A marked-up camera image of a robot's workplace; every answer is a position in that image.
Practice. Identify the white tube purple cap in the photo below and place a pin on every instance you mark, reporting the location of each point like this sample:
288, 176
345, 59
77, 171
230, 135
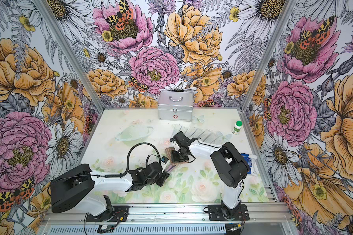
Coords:
206, 134
192, 131

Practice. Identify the aluminium front rail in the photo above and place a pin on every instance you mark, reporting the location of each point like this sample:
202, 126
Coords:
177, 213

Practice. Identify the silver aluminium first aid case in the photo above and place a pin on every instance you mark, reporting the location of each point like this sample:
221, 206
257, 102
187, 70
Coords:
175, 106

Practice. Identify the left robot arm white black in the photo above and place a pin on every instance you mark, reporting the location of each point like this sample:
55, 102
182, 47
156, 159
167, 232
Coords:
78, 188

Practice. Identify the white bottle green cap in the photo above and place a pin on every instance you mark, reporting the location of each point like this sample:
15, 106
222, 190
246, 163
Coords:
237, 127

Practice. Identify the right aluminium corner post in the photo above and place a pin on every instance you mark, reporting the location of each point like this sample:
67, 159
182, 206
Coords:
281, 24

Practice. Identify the white slotted cable duct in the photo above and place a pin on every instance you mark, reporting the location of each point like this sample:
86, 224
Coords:
140, 229

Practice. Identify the left aluminium corner post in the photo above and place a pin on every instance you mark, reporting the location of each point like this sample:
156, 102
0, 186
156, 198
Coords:
62, 40

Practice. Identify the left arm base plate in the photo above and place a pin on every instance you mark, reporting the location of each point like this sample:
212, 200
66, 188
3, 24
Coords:
113, 214

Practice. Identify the aluminium corner post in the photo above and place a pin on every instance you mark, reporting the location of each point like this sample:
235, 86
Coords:
281, 24
62, 40

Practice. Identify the blue white packet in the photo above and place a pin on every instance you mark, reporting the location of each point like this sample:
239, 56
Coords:
251, 160

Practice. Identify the white tube dark blue cap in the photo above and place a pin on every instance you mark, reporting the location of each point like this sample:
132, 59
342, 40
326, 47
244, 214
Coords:
213, 138

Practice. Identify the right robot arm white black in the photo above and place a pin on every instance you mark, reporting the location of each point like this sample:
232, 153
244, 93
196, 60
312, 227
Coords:
230, 165

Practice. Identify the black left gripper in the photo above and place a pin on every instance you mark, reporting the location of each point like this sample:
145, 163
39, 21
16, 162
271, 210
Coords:
162, 177

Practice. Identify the brown striped towel cloth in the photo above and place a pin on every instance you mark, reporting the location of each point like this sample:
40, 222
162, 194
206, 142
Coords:
178, 157

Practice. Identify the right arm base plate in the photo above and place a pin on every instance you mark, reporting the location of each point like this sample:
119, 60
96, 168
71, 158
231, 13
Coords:
223, 213

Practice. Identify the white tube black cap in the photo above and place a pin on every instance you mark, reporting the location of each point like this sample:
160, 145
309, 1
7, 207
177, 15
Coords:
199, 132

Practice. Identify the purple metallic tube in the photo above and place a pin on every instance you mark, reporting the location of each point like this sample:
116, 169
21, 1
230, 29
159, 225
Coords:
169, 168

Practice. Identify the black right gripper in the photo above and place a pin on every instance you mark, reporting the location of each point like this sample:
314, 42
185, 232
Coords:
174, 158

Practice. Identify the white tube teal cap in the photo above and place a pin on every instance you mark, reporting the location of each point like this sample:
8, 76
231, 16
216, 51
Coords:
177, 128

